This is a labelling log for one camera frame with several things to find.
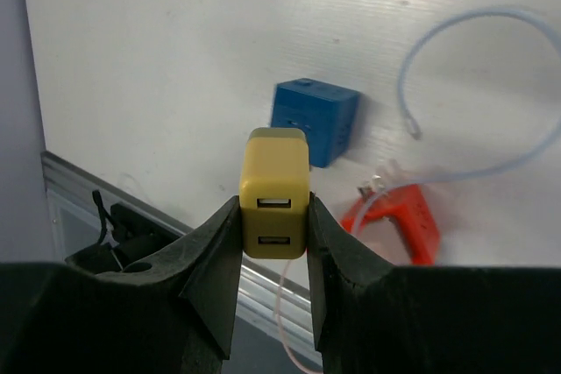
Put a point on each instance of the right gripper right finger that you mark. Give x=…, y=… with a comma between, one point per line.
x=370, y=316

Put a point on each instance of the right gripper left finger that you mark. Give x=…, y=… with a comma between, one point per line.
x=170, y=312

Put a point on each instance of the red cube socket adapter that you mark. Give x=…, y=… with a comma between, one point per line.
x=407, y=207

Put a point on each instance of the yellow plug adapter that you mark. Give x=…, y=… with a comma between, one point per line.
x=274, y=192

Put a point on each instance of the blue cube socket adapter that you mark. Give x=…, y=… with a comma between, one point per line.
x=323, y=111

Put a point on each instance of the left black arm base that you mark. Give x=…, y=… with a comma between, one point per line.
x=125, y=237

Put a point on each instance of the aluminium front rail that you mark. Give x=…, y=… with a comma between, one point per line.
x=98, y=227

